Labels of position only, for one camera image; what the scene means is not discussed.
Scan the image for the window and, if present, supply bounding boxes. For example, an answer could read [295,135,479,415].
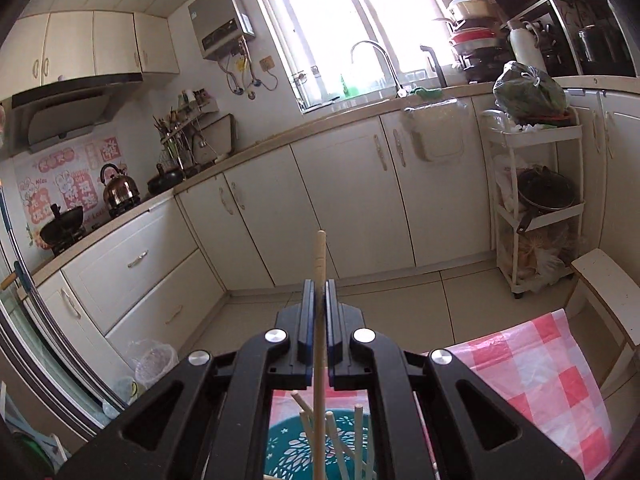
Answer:
[262,0,462,112]

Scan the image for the utensil rack on counter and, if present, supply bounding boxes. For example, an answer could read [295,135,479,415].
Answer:
[154,88,236,177]

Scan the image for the hanging white trash bin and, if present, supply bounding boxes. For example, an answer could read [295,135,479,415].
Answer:
[402,99,468,162]

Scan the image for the range hood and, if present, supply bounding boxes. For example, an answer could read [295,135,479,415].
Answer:
[1,73,143,159]

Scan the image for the pink checkered plastic tablecloth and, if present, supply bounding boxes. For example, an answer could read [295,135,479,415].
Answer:
[265,310,613,479]

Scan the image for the stacked pots and dishes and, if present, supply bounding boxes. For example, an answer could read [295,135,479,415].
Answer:
[437,0,513,82]

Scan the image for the floral plastic-lined waste bin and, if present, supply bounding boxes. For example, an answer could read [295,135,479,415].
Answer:
[126,339,178,389]

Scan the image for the green plastic bag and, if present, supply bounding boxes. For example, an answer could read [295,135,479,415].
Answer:
[492,61,568,119]

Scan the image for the grey wall water heater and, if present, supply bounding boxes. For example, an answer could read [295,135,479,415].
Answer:
[188,0,255,61]

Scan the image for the cream upper wall cabinets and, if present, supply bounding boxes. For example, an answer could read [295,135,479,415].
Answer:
[1,11,180,99]

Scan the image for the white tiered storage cart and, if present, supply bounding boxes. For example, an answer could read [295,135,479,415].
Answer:
[480,108,585,299]

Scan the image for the chrome sink faucet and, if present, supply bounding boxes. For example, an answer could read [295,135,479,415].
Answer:
[350,39,409,99]

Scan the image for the wooden stool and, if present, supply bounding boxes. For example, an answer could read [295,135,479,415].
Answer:
[564,248,639,393]

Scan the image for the white thermos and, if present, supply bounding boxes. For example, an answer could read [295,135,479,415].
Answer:
[506,20,547,72]

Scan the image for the beige wooden chopstick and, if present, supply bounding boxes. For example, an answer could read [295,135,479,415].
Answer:
[312,230,326,480]
[326,411,349,480]
[291,390,314,425]
[299,411,314,462]
[354,404,363,480]

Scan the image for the black wok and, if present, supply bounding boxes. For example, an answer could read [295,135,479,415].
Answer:
[40,204,84,247]

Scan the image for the teal perforated plastic basket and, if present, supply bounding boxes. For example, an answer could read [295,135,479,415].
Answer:
[262,406,381,480]

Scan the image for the black pan on cart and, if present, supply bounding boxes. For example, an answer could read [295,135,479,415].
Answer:
[516,166,578,234]

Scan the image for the metal kettle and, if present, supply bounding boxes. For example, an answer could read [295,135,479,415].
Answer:
[100,162,140,211]

